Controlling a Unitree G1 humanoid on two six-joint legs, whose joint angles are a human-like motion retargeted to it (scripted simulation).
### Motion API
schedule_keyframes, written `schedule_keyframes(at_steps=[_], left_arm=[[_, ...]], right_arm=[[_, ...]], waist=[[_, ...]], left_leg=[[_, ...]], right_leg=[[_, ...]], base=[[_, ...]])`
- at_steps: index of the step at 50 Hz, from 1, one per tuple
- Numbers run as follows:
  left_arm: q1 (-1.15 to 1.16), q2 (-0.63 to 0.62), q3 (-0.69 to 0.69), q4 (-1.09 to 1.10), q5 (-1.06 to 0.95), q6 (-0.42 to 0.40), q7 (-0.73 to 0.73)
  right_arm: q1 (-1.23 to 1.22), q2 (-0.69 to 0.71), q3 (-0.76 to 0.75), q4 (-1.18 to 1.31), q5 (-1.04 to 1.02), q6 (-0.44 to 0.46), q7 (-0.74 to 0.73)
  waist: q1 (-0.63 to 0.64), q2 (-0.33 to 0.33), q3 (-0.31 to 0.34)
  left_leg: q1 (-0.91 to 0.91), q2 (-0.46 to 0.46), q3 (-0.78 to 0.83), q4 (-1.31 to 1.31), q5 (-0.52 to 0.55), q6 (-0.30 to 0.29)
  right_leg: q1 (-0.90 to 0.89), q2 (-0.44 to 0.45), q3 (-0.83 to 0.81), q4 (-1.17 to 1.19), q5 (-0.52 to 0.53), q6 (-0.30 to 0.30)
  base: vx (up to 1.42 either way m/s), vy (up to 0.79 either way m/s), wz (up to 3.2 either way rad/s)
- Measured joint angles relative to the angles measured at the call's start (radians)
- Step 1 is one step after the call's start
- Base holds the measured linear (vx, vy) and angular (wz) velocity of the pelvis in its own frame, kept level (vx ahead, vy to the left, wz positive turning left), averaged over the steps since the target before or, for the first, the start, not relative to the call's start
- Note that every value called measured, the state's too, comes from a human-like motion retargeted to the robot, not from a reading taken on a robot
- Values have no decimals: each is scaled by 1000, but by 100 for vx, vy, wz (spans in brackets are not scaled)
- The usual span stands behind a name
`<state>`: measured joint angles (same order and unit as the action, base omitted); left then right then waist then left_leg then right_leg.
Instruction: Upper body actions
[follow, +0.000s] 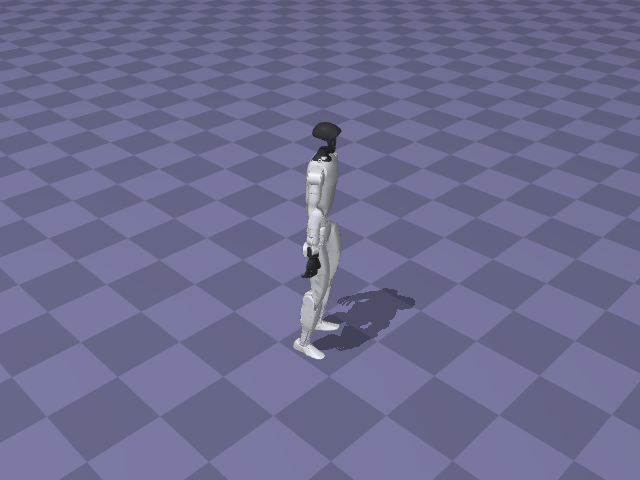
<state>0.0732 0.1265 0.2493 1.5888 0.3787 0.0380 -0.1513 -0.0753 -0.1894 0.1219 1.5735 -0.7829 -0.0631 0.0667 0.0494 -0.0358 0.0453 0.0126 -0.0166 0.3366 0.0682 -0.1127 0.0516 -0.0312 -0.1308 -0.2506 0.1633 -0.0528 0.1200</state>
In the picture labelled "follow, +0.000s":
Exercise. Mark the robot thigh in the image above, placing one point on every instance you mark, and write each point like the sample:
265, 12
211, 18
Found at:
319, 283
333, 245

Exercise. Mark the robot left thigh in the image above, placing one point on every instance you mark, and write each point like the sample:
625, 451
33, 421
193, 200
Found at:
333, 245

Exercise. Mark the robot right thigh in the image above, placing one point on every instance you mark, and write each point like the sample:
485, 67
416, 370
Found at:
319, 283

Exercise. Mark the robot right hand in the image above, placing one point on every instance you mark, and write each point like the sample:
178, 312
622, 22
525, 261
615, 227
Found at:
313, 264

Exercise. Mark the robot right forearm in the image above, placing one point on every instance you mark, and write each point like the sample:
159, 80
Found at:
314, 227

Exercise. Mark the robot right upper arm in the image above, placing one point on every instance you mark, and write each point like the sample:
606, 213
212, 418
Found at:
315, 181

